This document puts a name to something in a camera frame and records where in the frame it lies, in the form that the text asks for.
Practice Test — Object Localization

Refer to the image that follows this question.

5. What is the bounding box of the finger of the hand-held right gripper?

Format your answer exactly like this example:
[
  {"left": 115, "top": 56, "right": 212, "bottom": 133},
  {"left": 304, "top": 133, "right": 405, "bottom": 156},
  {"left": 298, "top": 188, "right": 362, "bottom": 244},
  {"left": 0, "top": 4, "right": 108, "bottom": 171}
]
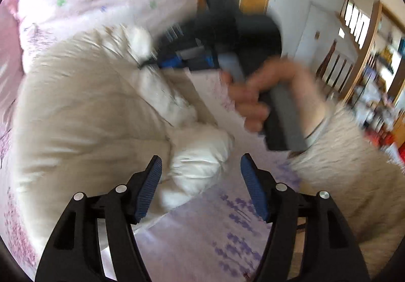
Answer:
[
  {"left": 155, "top": 21, "right": 203, "bottom": 49},
  {"left": 137, "top": 50, "right": 220, "bottom": 72}
]

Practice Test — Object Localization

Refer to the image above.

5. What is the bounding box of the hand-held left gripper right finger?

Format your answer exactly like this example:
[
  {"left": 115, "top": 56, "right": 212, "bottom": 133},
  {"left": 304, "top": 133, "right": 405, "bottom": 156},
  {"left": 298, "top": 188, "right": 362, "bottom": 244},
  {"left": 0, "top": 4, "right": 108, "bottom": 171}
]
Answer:
[{"left": 240, "top": 153, "right": 371, "bottom": 282}]

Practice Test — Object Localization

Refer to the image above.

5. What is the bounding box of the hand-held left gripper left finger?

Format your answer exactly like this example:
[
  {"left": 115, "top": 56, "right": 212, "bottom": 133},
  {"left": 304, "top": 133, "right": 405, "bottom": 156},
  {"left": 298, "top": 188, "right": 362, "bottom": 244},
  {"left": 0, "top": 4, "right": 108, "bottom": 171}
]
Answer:
[{"left": 35, "top": 156, "right": 163, "bottom": 282}]

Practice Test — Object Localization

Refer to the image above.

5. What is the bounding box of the cream quilted puffer jacket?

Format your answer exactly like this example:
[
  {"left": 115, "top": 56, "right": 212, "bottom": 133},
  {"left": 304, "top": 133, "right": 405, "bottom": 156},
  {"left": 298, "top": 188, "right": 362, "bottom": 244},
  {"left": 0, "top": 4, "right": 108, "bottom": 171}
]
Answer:
[{"left": 11, "top": 24, "right": 235, "bottom": 257}]

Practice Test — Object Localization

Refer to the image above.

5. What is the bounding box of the person's right hand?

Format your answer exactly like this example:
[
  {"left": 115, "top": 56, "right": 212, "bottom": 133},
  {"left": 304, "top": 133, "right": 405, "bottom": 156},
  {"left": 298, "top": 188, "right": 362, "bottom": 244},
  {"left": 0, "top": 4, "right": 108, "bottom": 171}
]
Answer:
[{"left": 220, "top": 57, "right": 330, "bottom": 138}]

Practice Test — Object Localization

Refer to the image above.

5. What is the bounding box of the pink floral bed sheet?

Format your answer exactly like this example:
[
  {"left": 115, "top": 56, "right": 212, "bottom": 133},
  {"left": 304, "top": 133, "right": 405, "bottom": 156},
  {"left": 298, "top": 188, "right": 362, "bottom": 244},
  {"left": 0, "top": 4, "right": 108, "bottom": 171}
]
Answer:
[{"left": 0, "top": 1, "right": 317, "bottom": 282}]

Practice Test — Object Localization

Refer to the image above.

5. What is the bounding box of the dark wooden chair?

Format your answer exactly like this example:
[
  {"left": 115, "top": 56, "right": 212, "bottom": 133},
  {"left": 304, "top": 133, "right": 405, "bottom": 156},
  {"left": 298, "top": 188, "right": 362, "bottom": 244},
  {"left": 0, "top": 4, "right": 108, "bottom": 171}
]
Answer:
[{"left": 316, "top": 38, "right": 355, "bottom": 93}]

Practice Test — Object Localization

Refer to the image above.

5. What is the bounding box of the wooden shelf unit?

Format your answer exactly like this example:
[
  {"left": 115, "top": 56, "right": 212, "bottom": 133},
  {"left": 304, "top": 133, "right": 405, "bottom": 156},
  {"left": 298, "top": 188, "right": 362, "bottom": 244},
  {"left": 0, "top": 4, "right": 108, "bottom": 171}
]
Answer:
[{"left": 338, "top": 0, "right": 405, "bottom": 112}]

